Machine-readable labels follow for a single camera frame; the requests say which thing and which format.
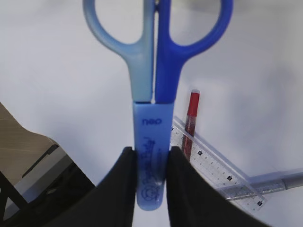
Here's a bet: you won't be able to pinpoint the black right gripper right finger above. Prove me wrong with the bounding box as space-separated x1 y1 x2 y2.
166 147 267 227

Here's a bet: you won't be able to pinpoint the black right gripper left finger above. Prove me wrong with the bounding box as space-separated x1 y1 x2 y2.
0 146 139 227

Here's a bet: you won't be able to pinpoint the clear plastic ruler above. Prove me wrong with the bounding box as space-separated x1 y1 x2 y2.
170 116 267 213

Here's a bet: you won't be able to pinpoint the blue safety scissors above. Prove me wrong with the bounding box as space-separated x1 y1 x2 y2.
83 0 233 211

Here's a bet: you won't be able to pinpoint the red glitter marker pen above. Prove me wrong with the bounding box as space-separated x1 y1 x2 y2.
182 89 200 160

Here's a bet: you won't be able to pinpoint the blue glitter marker pen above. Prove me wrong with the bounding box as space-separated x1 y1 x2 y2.
217 173 303 201

